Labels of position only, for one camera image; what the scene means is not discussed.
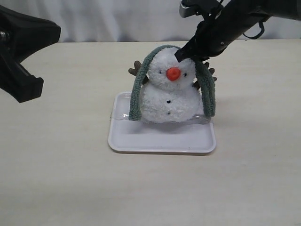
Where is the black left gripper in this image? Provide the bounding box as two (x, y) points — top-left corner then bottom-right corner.
(0, 6), (61, 103)

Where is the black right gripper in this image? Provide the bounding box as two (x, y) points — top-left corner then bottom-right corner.
(175, 4), (261, 62)

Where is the green knitted scarf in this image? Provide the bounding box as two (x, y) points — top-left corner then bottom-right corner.
(128, 44), (216, 121)

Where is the white plush snowman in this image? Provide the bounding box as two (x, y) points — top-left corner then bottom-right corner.
(128, 47), (217, 124)

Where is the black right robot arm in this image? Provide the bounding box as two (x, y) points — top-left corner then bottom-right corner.
(175, 0), (301, 62)

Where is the white plastic tray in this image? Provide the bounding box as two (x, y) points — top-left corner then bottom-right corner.
(108, 92), (216, 155)

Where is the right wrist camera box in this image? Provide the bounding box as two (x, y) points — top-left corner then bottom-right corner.
(179, 0), (223, 18)

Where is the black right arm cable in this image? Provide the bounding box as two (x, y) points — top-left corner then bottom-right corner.
(243, 16), (270, 40)

